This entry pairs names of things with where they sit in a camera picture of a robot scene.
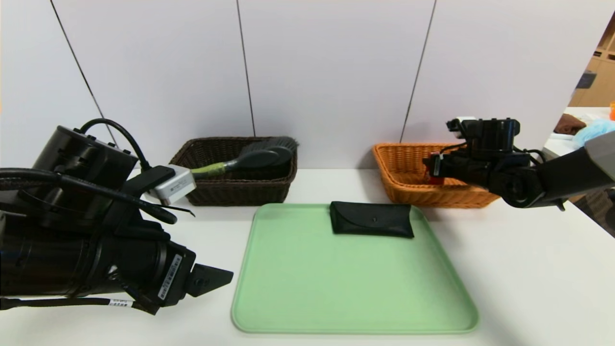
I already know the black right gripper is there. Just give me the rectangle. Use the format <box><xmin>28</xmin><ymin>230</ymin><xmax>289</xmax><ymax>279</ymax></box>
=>
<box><xmin>422</xmin><ymin>153</ymin><xmax>490</xmax><ymax>185</ymax></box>

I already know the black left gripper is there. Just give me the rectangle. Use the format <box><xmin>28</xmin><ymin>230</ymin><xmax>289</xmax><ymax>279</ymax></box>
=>
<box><xmin>89</xmin><ymin>232</ymin><xmax>234</xmax><ymax>308</ymax></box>

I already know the grey brush with green handle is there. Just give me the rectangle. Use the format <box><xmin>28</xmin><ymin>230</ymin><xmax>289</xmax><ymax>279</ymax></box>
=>
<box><xmin>191</xmin><ymin>137</ymin><xmax>299</xmax><ymax>180</ymax></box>

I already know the orange wicker basket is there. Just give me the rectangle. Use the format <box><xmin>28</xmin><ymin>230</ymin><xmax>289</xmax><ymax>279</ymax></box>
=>
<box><xmin>372</xmin><ymin>143</ymin><xmax>503</xmax><ymax>209</ymax></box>

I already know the dark brown wicker basket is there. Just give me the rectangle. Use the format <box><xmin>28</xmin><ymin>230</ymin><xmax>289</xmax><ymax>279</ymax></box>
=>
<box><xmin>169</xmin><ymin>137</ymin><xmax>298</xmax><ymax>207</ymax></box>

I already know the black glasses pouch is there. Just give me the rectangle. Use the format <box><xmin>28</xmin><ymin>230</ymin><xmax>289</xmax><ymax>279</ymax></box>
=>
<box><xmin>329</xmin><ymin>201</ymin><xmax>415</xmax><ymax>239</ymax></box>

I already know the white side table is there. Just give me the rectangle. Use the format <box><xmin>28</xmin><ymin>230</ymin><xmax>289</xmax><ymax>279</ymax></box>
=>
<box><xmin>542</xmin><ymin>108</ymin><xmax>615</xmax><ymax>161</ymax></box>

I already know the brown folded cloth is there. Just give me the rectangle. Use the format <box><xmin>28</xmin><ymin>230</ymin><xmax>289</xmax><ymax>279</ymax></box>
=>
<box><xmin>553</xmin><ymin>114</ymin><xmax>587</xmax><ymax>136</ymax></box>

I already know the light green plastic tray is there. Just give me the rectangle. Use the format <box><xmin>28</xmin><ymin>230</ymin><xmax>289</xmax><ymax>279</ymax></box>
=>
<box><xmin>231</xmin><ymin>203</ymin><xmax>479</xmax><ymax>334</ymax></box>

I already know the light blue bath loofah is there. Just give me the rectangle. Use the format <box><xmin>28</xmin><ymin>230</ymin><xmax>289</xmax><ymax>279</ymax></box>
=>
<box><xmin>572</xmin><ymin>120</ymin><xmax>615</xmax><ymax>148</ymax></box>

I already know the dark woven seat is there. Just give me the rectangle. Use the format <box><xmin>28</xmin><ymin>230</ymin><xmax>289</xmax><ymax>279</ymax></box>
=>
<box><xmin>576</xmin><ymin>188</ymin><xmax>615</xmax><ymax>239</ymax></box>

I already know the light wooden shelf cabinet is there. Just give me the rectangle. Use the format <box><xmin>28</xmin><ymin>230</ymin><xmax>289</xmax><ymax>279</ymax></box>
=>
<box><xmin>566</xmin><ymin>10</ymin><xmax>615</xmax><ymax>109</ymax></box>

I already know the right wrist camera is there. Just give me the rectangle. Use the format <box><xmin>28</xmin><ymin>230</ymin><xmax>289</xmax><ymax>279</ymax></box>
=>
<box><xmin>446</xmin><ymin>116</ymin><xmax>477</xmax><ymax>134</ymax></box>

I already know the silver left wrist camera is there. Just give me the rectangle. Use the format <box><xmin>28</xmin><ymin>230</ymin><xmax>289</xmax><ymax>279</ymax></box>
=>
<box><xmin>153</xmin><ymin>164</ymin><xmax>197</xmax><ymax>206</ymax></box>

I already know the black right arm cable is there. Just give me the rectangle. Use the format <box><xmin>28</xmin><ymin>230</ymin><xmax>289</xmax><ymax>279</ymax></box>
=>
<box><xmin>512</xmin><ymin>146</ymin><xmax>547</xmax><ymax>167</ymax></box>

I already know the black looped camera cable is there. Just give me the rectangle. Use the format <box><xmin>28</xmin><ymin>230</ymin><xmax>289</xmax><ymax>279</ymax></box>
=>
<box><xmin>0</xmin><ymin>168</ymin><xmax>179</xmax><ymax>225</ymax></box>

